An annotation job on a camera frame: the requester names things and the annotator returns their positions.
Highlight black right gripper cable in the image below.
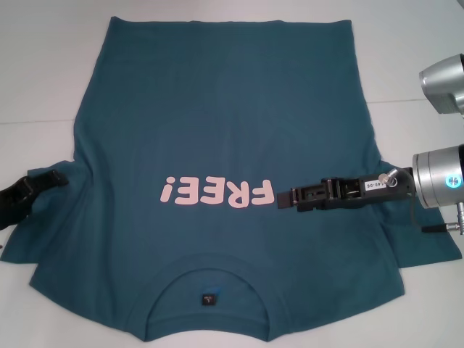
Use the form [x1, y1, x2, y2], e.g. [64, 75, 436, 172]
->
[408, 194, 464, 236]

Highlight teal t-shirt with pink print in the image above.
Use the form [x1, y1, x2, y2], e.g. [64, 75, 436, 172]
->
[0, 16, 464, 334]

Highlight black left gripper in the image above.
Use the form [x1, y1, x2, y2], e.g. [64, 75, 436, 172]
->
[0, 168, 70, 233]

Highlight silver right gripper thumbscrew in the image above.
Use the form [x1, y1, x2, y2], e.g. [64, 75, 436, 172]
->
[377, 173, 398, 189]

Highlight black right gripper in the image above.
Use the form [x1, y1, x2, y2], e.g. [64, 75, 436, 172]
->
[275, 166, 417, 214]

